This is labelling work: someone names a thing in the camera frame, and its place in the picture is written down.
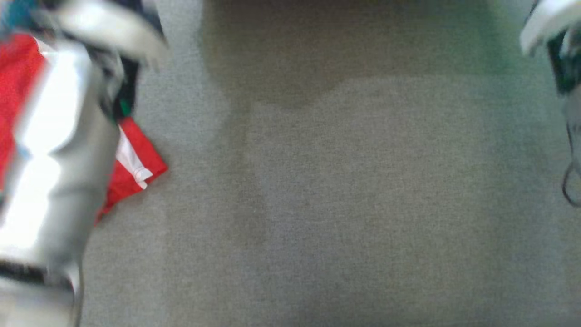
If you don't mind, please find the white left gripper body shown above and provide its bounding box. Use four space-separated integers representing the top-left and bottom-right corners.
45 0 168 119

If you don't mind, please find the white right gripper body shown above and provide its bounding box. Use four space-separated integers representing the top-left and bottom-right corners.
520 0 581 96

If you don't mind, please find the red garment with white stripe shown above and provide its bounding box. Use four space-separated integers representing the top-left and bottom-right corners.
0 33 168 225

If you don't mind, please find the grey sofa seat cushion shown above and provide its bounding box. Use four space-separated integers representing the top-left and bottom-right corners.
0 0 581 327

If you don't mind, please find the left cable with teal connector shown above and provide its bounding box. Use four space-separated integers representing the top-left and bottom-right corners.
0 0 39 30

